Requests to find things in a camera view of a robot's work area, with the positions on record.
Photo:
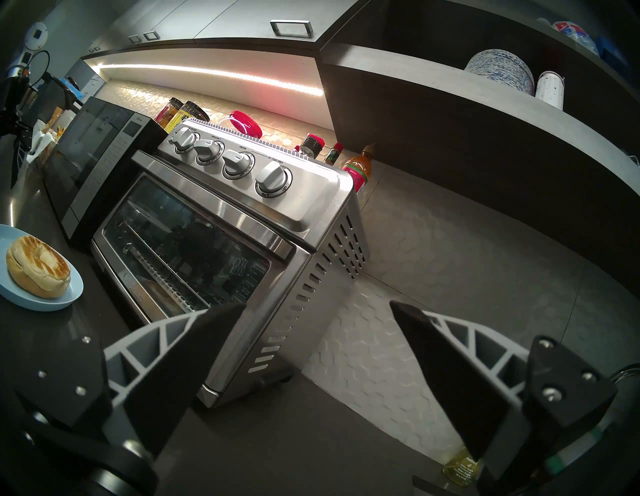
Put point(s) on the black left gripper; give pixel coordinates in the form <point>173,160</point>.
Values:
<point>10,107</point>

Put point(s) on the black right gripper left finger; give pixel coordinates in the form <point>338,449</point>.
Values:
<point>165,370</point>

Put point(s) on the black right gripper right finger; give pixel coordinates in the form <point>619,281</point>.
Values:
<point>465,385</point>

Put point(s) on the toasted bagel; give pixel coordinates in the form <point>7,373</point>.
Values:
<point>37,267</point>

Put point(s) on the light blue plate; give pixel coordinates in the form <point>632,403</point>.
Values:
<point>15,300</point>

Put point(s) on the glass oven door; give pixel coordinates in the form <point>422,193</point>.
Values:
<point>175,240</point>

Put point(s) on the silver oven knob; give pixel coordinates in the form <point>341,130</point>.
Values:
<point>272,179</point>
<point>239,164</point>
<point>184,137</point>
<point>209,150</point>

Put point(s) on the stainless steel toaster oven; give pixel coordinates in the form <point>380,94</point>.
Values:
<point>300,200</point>

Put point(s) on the white paper bag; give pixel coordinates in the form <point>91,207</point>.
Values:
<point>42,142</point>

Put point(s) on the yellow liquid soap dispenser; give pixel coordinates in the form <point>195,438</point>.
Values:
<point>462,467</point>

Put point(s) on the black silver microwave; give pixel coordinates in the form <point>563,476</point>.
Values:
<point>100,145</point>

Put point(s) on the red label snack jar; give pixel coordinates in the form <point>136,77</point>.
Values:
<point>167,110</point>

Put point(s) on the yellow label snack jar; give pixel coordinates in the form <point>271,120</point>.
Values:
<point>192,112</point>

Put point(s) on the LED light strip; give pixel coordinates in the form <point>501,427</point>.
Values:
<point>210,72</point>

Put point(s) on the red lid clear snack jar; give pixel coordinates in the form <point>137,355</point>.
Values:
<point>245,122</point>

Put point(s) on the large orange Tabasco bottle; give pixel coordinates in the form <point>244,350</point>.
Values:
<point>359,167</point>

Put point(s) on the green neck sauce bottle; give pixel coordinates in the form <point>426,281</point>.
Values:
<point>334,154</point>

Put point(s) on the black cap salt shaker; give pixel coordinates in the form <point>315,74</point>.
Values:
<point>312,146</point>

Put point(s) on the white dotted cup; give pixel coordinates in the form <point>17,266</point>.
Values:
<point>550,90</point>

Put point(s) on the stack of patterned plates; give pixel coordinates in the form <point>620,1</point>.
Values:
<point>500,70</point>

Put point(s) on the blue cardboard box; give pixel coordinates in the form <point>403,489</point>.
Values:
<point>611,52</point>

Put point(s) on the red white plastic bag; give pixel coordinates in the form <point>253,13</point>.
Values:
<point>570,35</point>

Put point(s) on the grey wall cabinet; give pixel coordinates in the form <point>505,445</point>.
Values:
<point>225,20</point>

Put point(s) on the dark wall shelf unit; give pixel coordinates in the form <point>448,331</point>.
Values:
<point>450,130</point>

